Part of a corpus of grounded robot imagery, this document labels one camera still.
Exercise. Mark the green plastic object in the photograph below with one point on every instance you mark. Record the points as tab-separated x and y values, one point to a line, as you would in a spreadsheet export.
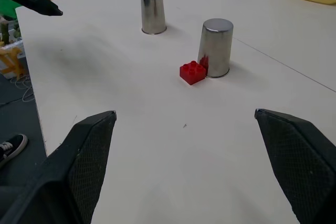
8	5

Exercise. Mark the red toy brick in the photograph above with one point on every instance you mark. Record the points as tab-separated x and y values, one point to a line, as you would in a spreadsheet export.
191	73

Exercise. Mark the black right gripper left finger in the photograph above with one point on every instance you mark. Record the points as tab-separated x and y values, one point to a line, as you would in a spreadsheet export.
65	171

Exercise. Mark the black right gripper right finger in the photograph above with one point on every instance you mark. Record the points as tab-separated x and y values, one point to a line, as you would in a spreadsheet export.
302	161

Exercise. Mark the steel cup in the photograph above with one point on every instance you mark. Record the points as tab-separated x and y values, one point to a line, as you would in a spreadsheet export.
153	11
216	48

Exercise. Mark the black canvas shoe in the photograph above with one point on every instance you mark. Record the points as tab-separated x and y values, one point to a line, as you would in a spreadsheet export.
10	148

